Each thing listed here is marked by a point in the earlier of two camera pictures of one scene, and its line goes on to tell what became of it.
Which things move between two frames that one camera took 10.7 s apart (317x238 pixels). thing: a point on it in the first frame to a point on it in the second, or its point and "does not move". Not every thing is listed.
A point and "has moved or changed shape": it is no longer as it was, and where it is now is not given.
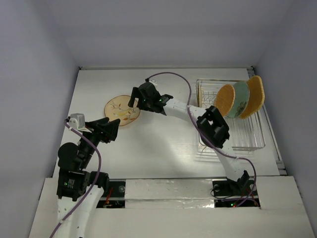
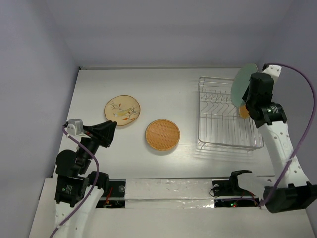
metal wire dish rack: [247, 133] does not move
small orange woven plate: [224, 99] to [162, 134]
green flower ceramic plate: [240, 99] has moved or changed shape
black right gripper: [141, 95] to [246, 96]
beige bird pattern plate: [117, 107] does not move
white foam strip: [169, 193] does not move
